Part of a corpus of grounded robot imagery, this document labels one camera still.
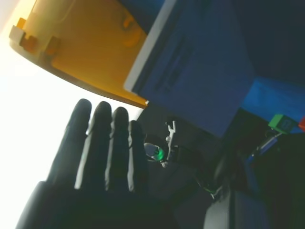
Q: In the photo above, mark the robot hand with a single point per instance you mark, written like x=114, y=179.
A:
x=95, y=190

